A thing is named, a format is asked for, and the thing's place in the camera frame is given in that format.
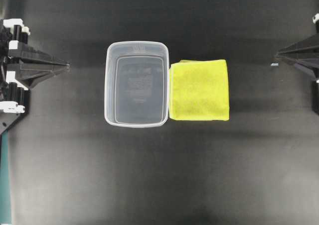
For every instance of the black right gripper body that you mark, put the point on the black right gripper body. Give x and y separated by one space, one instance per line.
316 68

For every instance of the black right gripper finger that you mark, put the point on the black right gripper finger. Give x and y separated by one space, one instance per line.
306 64
305 49

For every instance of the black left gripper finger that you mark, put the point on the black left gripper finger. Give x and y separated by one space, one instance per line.
27 55
31 75

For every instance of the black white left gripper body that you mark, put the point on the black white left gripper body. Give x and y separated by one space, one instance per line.
13 36

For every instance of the clear plastic container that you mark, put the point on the clear plastic container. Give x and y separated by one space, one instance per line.
136 84

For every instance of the yellow folded towel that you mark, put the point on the yellow folded towel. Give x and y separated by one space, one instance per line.
199 90

